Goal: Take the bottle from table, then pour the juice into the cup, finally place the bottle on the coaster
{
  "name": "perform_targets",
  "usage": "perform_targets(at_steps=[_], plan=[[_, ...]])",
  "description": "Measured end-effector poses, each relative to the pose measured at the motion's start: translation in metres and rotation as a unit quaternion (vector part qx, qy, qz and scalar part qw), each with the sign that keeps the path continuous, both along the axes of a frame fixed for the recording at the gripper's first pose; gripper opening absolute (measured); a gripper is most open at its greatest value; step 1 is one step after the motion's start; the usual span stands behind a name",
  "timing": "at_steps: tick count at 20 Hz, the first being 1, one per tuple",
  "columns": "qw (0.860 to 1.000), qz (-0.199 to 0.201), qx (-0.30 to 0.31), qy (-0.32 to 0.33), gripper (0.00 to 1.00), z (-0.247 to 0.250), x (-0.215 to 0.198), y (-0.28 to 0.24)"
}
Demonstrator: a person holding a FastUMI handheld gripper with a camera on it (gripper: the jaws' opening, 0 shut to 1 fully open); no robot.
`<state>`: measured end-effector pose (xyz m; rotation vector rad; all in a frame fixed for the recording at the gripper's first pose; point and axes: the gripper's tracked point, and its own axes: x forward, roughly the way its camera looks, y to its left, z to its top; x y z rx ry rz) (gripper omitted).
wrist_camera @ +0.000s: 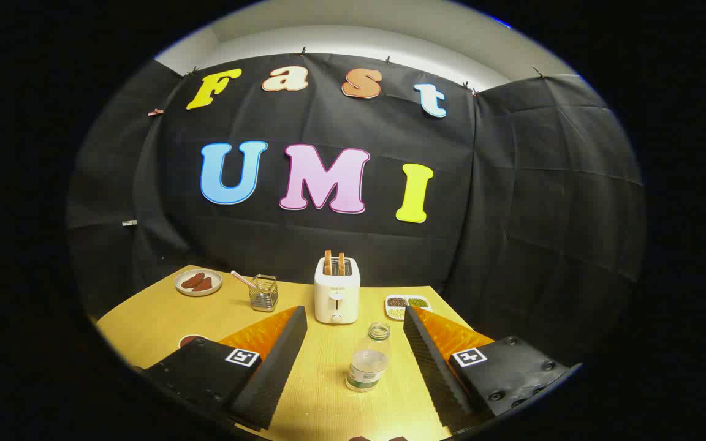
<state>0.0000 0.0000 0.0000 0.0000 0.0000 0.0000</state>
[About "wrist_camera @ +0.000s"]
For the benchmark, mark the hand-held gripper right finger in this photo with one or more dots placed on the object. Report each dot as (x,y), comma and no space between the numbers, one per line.
(432,373)

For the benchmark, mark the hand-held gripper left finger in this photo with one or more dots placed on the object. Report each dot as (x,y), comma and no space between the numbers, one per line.
(276,373)

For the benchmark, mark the clear plastic juice bottle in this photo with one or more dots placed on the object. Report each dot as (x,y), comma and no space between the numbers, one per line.
(366,369)

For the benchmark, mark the wooden table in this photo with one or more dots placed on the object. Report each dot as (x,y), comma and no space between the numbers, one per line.
(325,386)

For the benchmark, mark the white divided grain dish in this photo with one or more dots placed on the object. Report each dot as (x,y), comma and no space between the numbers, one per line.
(397,301)

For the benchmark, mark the white toaster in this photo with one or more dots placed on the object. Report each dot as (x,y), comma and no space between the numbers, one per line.
(337,303)

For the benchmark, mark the red sausage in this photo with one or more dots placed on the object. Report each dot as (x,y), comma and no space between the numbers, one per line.
(204,285)
(192,280)

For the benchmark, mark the bread slice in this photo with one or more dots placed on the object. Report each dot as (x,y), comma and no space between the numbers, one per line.
(341,264)
(328,263)

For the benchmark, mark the white round plate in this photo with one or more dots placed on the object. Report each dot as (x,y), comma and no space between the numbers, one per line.
(181,288)

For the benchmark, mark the black backdrop cloth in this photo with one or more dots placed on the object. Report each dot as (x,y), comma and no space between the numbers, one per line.
(524,214)

